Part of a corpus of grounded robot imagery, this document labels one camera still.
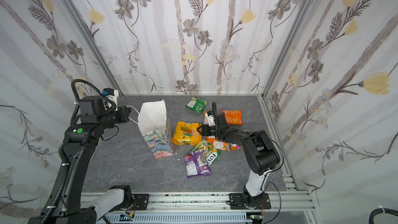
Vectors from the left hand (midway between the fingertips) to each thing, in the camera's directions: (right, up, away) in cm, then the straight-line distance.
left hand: (128, 104), depth 69 cm
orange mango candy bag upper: (+36, -5, +20) cm, 41 cm away
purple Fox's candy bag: (+30, -32, +13) cm, 46 cm away
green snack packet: (+29, +2, +42) cm, 51 cm away
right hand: (+31, -12, +24) cm, 41 cm away
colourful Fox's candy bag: (+55, -25, +22) cm, 64 cm away
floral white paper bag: (+3, -13, +28) cm, 31 cm away
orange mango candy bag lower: (+44, -24, +22) cm, 55 cm away
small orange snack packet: (+55, -8, +35) cm, 66 cm away
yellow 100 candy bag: (+24, -17, +24) cm, 38 cm away
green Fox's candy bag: (+39, -28, +18) cm, 51 cm away
